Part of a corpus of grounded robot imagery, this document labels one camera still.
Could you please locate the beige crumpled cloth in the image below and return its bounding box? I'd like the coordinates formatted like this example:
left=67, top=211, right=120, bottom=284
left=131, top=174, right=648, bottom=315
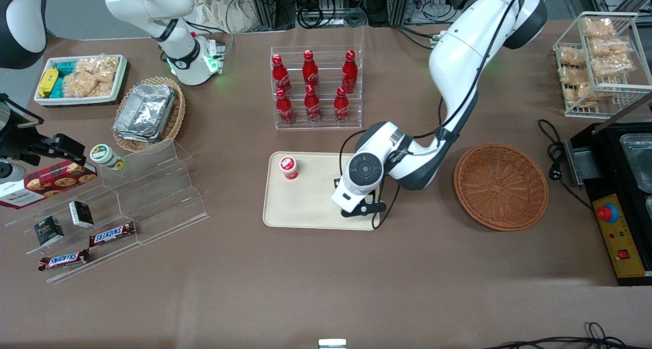
left=193, top=0, right=258, bottom=34

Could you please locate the beige plastic tray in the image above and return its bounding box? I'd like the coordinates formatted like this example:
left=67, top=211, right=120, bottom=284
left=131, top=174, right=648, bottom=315
left=262, top=152, right=381, bottom=232

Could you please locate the aluminium foil tray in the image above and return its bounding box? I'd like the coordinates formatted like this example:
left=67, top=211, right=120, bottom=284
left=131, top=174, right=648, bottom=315
left=114, top=129, right=166, bottom=144
left=113, top=84, right=177, bottom=140

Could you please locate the black coiled cable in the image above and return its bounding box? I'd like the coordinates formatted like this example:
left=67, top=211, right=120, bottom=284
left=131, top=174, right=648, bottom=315
left=297, top=3, right=338, bottom=30

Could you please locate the yellow snack packet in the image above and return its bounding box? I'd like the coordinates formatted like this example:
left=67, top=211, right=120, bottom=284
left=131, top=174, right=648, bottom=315
left=38, top=67, right=60, bottom=98

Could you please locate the clear acrylic step shelf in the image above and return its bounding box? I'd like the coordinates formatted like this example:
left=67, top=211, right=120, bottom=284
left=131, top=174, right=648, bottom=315
left=4, top=138, right=210, bottom=285

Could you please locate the red tartan cookie box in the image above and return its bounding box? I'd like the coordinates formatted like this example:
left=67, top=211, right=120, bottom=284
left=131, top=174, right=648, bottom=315
left=0, top=160, right=98, bottom=210

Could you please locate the clear bag of rice crackers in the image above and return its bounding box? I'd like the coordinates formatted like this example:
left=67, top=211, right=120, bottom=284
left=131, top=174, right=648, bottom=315
left=62, top=71, right=114, bottom=98
left=74, top=55, right=121, bottom=83

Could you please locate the green lid white jar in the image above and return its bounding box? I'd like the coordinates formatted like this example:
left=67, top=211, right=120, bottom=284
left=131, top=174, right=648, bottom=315
left=90, top=144, right=126, bottom=172

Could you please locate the small black white box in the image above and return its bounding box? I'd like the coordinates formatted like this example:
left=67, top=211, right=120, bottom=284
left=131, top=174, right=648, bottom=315
left=69, top=200, right=95, bottom=229

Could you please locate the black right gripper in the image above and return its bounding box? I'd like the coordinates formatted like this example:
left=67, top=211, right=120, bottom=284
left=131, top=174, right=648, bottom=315
left=0, top=131, right=87, bottom=167

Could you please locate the white wire basket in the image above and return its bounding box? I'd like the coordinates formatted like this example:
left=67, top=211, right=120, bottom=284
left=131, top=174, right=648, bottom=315
left=552, top=11, right=652, bottom=119

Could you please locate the oval light wicker basket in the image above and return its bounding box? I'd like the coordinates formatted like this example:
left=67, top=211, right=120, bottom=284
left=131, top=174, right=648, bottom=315
left=112, top=76, right=186, bottom=154

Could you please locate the black floor cable bundle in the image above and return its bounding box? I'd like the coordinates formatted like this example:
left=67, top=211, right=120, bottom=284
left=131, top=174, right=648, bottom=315
left=481, top=322, right=652, bottom=349

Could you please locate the red white yogurt cup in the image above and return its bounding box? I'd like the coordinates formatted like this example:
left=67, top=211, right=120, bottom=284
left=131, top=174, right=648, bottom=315
left=278, top=156, right=300, bottom=181

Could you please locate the clear acrylic bottle rack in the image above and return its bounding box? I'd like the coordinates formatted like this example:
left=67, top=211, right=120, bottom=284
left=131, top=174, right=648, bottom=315
left=270, top=45, right=363, bottom=131

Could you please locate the white rectangular plastic bin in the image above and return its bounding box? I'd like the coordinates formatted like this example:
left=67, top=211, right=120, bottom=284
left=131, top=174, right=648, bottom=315
left=34, top=54, right=128, bottom=107

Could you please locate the brown snickers bar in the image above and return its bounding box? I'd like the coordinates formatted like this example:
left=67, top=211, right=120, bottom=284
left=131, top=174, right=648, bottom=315
left=89, top=221, right=137, bottom=248
left=38, top=249, right=91, bottom=272

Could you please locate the round brown wicker basket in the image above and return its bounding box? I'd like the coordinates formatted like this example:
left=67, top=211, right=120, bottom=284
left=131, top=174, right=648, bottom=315
left=453, top=143, right=550, bottom=232

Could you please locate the clear bag of fried snacks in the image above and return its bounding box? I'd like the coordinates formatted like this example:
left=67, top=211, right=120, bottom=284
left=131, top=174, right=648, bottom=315
left=589, top=37, right=633, bottom=59
left=582, top=16, right=616, bottom=39
left=558, top=47, right=588, bottom=69
left=564, top=82, right=600, bottom=108
left=590, top=53, right=635, bottom=79
left=558, top=66, right=594, bottom=87

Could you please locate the red cola bottle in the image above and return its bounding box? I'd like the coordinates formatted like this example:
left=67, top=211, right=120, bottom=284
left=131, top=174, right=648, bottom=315
left=271, top=54, right=292, bottom=95
left=304, top=84, right=322, bottom=124
left=303, top=49, right=320, bottom=89
left=333, top=87, right=350, bottom=124
left=275, top=88, right=296, bottom=125
left=341, top=49, right=359, bottom=94

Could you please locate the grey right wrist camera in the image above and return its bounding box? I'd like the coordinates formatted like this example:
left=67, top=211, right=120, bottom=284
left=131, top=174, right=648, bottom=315
left=0, top=160, right=26, bottom=182

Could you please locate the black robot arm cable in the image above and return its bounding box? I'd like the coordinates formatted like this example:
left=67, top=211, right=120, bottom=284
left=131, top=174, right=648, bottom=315
left=339, top=0, right=526, bottom=231

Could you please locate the black appliance with steel pans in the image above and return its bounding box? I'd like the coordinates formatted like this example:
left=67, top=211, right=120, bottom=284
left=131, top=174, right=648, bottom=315
left=564, top=91, right=652, bottom=287

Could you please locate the grey coiled cable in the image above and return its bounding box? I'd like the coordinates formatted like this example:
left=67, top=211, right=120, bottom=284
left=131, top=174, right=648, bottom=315
left=335, top=7, right=368, bottom=28

